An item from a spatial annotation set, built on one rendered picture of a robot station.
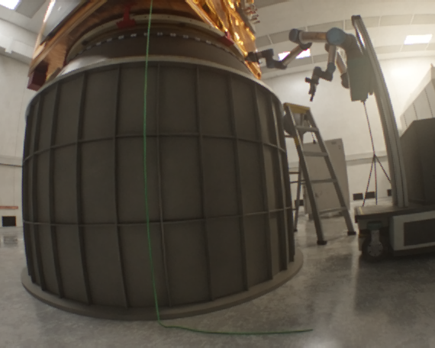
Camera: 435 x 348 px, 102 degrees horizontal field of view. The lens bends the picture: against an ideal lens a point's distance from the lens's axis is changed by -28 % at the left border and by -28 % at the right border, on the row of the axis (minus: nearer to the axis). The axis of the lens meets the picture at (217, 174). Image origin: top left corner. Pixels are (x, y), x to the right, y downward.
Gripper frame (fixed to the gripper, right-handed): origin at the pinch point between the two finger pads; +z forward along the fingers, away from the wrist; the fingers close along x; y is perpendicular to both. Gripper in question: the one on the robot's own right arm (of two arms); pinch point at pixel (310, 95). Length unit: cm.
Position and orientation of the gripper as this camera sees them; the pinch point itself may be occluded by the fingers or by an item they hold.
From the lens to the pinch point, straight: 223.0
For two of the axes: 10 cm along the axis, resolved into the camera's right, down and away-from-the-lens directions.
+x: 4.2, 2.1, 8.8
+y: 8.4, 2.8, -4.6
